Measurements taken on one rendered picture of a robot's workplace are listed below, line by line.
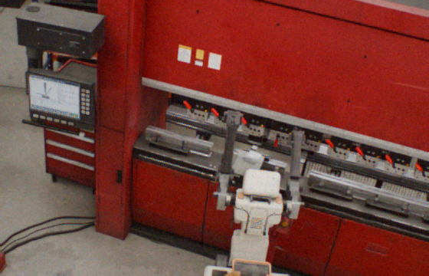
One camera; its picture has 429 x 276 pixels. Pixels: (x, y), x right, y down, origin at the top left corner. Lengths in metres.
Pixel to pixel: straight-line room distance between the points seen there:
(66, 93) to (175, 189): 1.19
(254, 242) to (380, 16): 1.56
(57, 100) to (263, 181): 1.42
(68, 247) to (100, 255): 0.27
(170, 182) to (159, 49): 1.02
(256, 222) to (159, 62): 1.30
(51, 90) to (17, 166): 1.90
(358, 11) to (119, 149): 1.93
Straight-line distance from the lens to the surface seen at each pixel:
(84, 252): 5.14
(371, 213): 4.54
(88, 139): 5.22
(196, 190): 4.75
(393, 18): 3.91
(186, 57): 4.32
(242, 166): 4.45
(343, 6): 3.91
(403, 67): 4.05
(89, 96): 4.09
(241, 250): 4.09
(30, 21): 4.05
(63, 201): 5.59
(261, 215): 3.84
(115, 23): 4.17
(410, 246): 4.69
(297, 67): 4.14
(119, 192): 4.90
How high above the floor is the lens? 3.70
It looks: 35 degrees down
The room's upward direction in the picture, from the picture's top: 7 degrees clockwise
